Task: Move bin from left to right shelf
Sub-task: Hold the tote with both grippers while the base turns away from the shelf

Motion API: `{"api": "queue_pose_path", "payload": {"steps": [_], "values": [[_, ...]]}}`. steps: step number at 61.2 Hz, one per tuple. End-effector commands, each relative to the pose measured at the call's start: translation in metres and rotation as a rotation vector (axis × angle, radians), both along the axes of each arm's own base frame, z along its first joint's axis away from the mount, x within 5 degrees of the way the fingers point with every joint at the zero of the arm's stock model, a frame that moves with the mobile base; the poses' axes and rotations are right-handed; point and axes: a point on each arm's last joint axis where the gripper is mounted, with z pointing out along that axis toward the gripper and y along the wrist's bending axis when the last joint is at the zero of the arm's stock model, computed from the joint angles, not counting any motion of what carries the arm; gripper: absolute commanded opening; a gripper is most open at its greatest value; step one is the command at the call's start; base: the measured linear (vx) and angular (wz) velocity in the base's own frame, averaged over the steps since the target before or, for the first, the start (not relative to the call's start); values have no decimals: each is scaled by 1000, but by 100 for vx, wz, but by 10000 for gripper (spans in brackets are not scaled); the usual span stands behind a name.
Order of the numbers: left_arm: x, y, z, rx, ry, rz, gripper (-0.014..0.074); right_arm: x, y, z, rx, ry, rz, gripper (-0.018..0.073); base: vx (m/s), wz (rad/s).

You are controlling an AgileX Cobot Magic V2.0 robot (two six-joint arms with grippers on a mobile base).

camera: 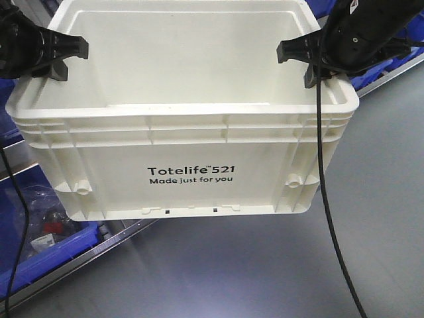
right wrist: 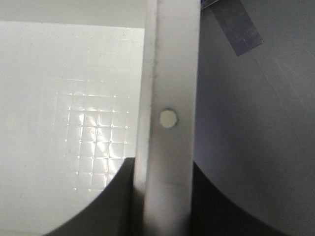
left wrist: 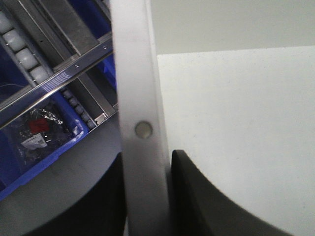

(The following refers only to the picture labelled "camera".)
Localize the blue bin lower right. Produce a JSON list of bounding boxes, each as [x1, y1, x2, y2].
[[350, 47, 423, 91]]

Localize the steel shelf front rail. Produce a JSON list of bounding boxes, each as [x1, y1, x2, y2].
[[7, 219, 157, 309]]

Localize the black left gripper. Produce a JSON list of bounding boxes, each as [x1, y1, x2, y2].
[[1, 1, 89, 81]]

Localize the black right cable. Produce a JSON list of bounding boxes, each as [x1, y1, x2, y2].
[[314, 6, 367, 318]]

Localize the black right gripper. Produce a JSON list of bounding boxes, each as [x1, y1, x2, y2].
[[276, 1, 423, 89]]

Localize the black left cable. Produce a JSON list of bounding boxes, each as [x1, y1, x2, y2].
[[0, 145, 30, 318]]

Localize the blue bin lower middle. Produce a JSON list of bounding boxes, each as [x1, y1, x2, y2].
[[1, 166, 99, 297]]

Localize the clear bag of parts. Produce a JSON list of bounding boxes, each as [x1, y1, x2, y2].
[[24, 185, 81, 259]]

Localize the black cable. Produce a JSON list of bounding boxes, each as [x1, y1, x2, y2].
[[314, 6, 367, 318], [0, 145, 30, 318]]

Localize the blue bin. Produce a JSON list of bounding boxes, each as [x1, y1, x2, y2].
[[1, 166, 99, 297], [350, 47, 423, 91]]

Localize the white plastic Totelife tote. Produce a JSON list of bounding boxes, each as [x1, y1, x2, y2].
[[6, 1, 359, 221]]

